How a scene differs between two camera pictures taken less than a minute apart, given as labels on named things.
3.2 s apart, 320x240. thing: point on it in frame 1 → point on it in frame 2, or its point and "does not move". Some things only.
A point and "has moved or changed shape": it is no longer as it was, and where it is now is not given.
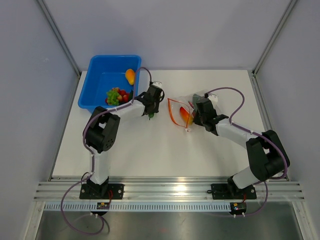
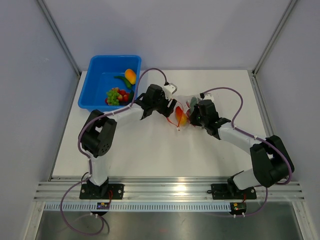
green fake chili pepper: [150, 115] has moved or changed shape
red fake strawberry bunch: [124, 96] does not move
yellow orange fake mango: [130, 75] does not move
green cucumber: [131, 95] does not move
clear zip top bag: [175, 104] has moved or changed shape
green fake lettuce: [112, 98] does not move
